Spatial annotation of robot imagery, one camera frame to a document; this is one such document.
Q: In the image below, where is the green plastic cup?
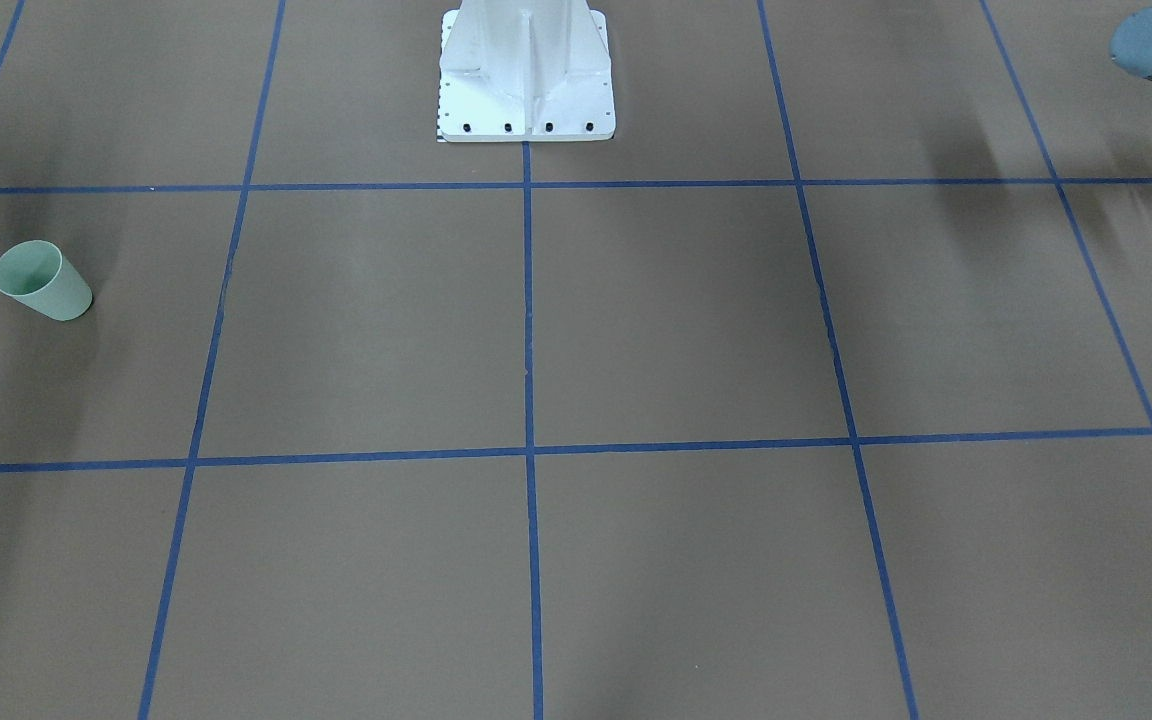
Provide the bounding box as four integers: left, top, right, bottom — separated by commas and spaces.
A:
0, 240, 93, 323

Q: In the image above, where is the white pedestal column base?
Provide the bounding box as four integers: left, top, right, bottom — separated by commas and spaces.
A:
435, 1, 617, 143

